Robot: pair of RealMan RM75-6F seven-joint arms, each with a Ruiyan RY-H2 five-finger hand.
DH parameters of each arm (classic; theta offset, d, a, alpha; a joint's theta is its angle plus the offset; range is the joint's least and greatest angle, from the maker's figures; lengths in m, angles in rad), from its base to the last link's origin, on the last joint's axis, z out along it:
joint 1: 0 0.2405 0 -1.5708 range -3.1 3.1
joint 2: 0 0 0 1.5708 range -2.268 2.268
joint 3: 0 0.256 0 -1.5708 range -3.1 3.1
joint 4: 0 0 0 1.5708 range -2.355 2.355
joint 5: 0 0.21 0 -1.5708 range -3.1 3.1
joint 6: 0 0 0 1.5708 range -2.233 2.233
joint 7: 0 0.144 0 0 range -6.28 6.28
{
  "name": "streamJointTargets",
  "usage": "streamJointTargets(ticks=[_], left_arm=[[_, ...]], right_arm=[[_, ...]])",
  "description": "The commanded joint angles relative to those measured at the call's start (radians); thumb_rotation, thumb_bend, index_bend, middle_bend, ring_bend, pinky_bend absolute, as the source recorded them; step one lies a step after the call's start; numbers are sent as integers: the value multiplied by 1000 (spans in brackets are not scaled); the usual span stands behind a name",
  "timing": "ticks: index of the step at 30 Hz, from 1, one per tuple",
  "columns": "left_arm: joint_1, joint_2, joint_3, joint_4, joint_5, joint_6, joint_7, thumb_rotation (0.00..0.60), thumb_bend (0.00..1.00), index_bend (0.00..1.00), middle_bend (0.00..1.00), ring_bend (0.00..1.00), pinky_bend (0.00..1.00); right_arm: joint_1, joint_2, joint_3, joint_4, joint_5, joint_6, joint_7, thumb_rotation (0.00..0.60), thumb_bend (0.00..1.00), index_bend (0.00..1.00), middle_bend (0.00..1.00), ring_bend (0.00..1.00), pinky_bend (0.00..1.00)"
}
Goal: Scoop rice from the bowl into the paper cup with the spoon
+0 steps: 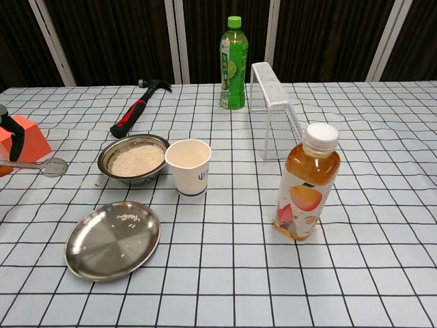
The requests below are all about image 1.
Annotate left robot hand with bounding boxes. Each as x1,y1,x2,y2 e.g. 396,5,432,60
0,104,27,178

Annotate metal spoon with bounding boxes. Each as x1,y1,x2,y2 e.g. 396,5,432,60
0,157,69,178

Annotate stainless steel bowl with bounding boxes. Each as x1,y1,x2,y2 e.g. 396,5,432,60
97,133,171,187

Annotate white rice pile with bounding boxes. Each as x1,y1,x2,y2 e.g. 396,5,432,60
111,143,165,178

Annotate white paper cup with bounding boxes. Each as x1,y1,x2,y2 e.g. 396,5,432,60
165,139,212,197

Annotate orange foam block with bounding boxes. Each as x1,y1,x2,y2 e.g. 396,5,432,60
0,115,53,174

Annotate black red claw hammer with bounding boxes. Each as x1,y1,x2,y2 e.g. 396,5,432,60
109,79,173,139

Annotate stainless steel plate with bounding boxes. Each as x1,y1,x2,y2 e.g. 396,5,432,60
64,200,162,283

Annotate green tea bottle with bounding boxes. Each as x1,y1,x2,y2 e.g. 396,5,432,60
219,15,249,111

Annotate checked blue tablecloth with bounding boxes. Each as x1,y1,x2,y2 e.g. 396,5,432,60
0,81,437,328

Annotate peach drink bottle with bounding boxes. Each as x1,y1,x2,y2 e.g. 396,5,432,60
272,122,341,242

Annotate white partition frame post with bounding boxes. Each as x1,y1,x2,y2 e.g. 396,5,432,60
173,0,191,85
28,0,76,87
163,0,183,85
365,0,414,82
264,0,281,85

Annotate white wire rack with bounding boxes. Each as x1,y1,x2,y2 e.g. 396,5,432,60
248,61,305,161

